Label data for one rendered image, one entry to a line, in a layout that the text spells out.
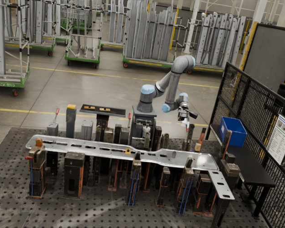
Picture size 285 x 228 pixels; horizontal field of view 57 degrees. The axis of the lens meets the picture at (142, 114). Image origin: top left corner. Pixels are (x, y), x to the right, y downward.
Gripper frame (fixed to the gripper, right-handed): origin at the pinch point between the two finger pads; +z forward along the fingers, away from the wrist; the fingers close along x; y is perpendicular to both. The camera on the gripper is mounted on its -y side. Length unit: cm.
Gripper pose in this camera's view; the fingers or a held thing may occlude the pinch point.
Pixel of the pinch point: (187, 128)
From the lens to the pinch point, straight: 217.1
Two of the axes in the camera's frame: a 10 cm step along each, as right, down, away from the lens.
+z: -0.5, 8.1, -5.9
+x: 1.4, -5.8, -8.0
